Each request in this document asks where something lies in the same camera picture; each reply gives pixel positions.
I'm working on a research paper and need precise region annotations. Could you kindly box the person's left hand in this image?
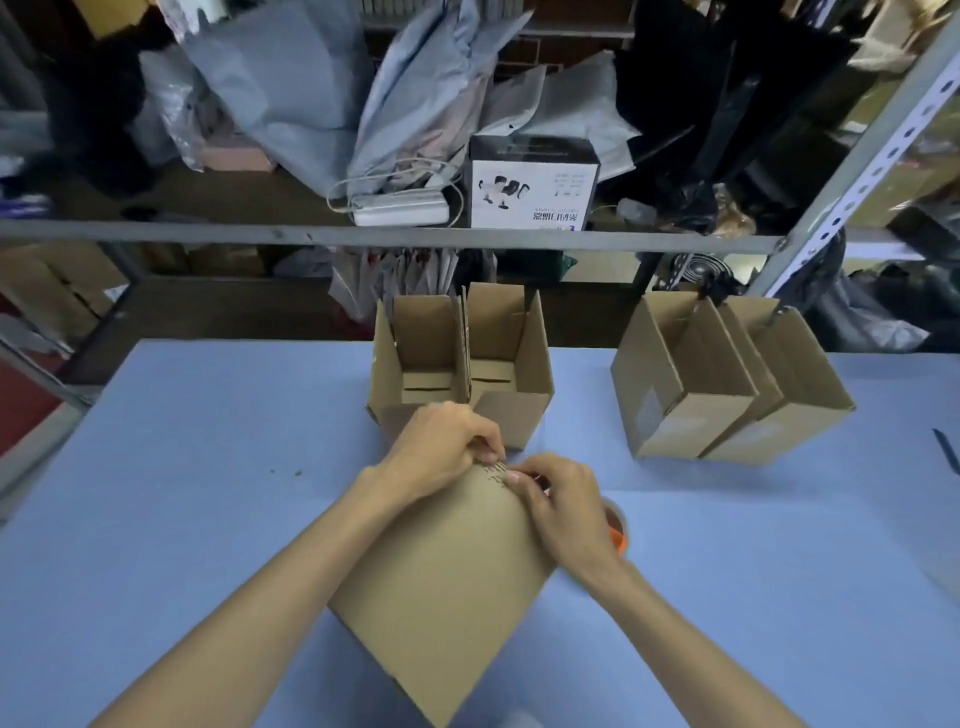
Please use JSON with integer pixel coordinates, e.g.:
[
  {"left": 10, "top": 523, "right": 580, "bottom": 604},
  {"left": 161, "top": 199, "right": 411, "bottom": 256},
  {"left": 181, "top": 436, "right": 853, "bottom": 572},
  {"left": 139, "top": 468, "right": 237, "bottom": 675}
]
[{"left": 369, "top": 401, "right": 508, "bottom": 507}]

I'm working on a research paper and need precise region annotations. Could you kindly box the person's right hand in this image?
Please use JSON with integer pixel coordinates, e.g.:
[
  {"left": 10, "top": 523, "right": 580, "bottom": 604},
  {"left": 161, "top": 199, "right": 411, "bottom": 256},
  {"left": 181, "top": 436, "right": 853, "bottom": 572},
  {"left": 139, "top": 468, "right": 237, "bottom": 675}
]
[{"left": 502, "top": 452, "right": 629, "bottom": 594}]

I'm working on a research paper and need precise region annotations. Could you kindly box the orange blue tape dispenser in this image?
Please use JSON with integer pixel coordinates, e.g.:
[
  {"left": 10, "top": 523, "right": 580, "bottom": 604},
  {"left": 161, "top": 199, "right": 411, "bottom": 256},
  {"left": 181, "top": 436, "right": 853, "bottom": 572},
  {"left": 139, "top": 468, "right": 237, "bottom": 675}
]
[{"left": 603, "top": 498, "right": 631, "bottom": 560}]

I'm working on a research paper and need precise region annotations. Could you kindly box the plain brown cardboard box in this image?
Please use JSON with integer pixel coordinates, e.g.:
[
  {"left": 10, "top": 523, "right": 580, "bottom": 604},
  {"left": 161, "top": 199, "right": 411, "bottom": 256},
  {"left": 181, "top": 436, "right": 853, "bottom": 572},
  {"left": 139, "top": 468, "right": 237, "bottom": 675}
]
[{"left": 701, "top": 296, "right": 858, "bottom": 466}]

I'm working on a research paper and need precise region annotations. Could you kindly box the large brown storage cardboard box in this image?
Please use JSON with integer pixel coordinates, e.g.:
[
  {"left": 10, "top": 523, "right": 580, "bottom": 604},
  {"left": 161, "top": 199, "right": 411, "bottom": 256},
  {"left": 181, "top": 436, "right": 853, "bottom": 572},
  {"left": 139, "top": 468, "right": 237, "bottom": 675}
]
[{"left": 0, "top": 243, "right": 129, "bottom": 343}]

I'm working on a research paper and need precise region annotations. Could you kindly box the person's left forearm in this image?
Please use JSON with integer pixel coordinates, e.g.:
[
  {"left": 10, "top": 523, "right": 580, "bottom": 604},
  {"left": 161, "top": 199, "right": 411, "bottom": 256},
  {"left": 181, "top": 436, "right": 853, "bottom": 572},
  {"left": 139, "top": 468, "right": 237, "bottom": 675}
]
[{"left": 89, "top": 468, "right": 412, "bottom": 728}]

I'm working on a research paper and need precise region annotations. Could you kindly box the person's right forearm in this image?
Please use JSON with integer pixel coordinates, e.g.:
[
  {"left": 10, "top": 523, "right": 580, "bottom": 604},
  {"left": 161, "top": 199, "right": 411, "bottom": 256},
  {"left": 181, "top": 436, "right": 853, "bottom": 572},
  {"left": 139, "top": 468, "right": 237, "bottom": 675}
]
[{"left": 588, "top": 558, "right": 808, "bottom": 728}]

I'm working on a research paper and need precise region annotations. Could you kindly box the bundle of grey paper bags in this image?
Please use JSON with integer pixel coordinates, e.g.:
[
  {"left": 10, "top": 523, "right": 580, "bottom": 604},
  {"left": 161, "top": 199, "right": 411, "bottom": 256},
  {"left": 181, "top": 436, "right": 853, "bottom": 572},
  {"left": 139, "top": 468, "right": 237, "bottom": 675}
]
[{"left": 327, "top": 247, "right": 460, "bottom": 320}]

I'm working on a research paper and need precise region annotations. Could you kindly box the dark green bag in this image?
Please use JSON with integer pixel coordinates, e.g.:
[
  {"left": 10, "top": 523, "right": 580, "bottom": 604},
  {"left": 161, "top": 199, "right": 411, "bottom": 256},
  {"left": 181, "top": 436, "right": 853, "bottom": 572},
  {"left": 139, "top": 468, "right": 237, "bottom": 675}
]
[{"left": 479, "top": 248, "right": 579, "bottom": 285}]

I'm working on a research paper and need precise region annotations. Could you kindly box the white power strip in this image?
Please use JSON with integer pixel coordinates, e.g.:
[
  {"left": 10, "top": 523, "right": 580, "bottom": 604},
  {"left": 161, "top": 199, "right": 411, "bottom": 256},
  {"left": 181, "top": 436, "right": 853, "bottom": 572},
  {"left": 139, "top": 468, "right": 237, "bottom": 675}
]
[{"left": 350, "top": 188, "right": 451, "bottom": 228}]

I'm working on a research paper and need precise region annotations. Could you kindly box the white black printed box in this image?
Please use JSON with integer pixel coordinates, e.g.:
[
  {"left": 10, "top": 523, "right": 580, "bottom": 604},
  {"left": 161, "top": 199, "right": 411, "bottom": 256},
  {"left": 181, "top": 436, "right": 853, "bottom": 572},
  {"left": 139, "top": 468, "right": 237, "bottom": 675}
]
[{"left": 463, "top": 134, "right": 601, "bottom": 232}]

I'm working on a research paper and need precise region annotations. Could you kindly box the silver reflective roll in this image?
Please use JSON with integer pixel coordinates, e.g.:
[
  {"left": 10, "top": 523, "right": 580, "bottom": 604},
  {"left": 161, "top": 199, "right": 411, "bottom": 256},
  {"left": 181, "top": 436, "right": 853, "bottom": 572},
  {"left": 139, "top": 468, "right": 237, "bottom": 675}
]
[{"left": 667, "top": 253, "right": 740, "bottom": 290}]

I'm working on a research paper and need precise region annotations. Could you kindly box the grey metal shelving rack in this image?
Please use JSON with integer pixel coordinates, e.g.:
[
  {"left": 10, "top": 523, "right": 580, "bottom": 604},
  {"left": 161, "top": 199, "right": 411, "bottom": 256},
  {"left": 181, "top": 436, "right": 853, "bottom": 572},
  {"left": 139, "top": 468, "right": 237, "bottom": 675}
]
[{"left": 0, "top": 0, "right": 960, "bottom": 421}]

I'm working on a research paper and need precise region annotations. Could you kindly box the pile of black plastic bags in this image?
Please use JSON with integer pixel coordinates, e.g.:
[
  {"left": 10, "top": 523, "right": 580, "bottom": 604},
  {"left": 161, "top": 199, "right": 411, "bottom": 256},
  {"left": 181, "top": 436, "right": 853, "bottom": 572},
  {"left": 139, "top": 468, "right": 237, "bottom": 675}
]
[{"left": 779, "top": 232, "right": 960, "bottom": 354}]

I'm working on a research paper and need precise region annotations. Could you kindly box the pile of grey plastic mailers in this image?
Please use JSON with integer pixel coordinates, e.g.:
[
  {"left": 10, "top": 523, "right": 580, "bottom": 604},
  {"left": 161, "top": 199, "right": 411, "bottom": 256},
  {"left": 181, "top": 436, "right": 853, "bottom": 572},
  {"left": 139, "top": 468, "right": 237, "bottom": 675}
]
[{"left": 179, "top": 0, "right": 646, "bottom": 200}]

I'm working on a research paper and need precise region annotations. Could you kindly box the white perforated rack post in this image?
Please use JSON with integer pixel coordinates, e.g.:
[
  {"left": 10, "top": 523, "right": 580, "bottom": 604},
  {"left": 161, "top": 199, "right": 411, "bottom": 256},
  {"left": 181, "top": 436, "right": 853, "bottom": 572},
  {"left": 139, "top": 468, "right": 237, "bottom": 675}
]
[{"left": 746, "top": 14, "right": 960, "bottom": 298}]

